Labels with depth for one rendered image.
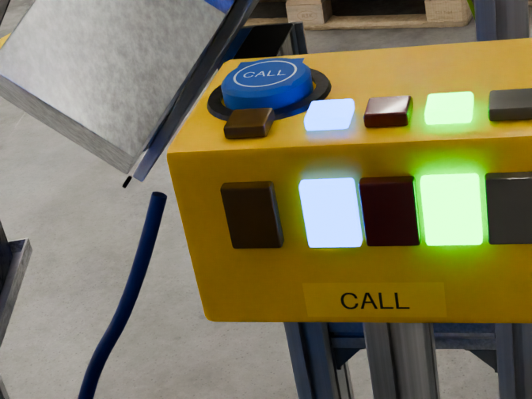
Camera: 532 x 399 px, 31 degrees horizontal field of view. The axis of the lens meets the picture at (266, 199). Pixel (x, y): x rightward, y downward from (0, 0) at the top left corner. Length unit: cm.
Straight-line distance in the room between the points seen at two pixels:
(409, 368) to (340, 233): 11
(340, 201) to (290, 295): 6
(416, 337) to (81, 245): 212
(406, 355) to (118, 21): 40
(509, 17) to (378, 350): 47
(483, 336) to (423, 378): 62
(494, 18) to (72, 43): 37
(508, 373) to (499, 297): 69
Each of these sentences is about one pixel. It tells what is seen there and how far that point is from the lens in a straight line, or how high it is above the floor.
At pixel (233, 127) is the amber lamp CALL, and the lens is 39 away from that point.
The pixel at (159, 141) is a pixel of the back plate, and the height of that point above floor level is 87.
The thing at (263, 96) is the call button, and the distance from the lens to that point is 41.
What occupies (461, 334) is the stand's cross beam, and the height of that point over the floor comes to 55.
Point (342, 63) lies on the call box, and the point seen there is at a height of 107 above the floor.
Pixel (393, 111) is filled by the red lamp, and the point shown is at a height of 108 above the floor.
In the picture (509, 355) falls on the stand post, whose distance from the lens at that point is 108.
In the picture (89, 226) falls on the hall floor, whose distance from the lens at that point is 263.
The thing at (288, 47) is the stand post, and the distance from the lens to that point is 97.
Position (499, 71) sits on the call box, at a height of 107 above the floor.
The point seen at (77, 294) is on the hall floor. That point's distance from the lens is 236.
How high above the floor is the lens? 124
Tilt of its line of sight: 29 degrees down
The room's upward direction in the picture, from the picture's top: 11 degrees counter-clockwise
